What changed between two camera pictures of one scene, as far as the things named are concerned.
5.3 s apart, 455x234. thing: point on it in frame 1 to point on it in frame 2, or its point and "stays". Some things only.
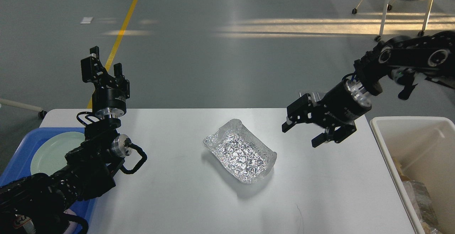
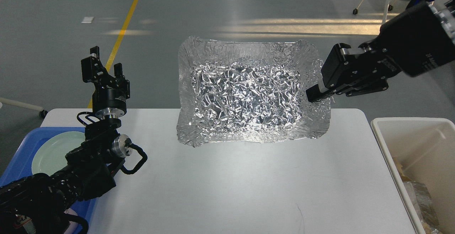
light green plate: x=49 y=156 stays
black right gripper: x=341 y=105 to x=417 y=42
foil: x=421 y=200 stays
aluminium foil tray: x=241 y=153 to x=231 y=90
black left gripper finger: x=93 y=70 stays
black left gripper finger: x=119 y=79 stays
